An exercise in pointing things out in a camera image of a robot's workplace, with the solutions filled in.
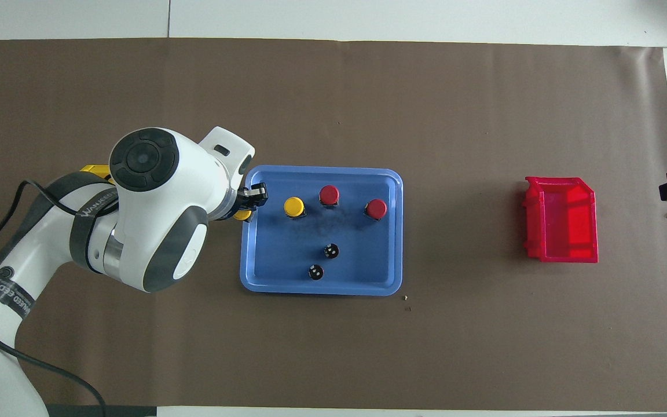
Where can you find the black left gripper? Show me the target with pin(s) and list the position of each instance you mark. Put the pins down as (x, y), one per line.
(243, 200)

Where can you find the yellow push button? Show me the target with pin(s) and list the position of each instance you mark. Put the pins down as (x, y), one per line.
(294, 206)
(244, 215)

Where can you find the red push button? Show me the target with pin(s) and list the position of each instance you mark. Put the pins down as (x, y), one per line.
(376, 208)
(329, 194)

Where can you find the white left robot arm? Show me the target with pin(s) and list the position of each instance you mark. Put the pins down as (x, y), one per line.
(154, 202)

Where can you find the blue plastic tray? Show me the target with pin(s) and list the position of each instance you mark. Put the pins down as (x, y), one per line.
(287, 255)

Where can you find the small black cylinder component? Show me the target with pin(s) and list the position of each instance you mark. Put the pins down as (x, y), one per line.
(315, 272)
(331, 251)

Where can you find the red plastic storage bin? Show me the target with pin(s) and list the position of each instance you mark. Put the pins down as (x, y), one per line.
(565, 231)

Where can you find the brown paper table mat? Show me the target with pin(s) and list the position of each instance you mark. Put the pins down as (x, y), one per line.
(333, 87)

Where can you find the yellow plastic storage bin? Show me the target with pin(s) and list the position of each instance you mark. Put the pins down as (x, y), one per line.
(96, 170)

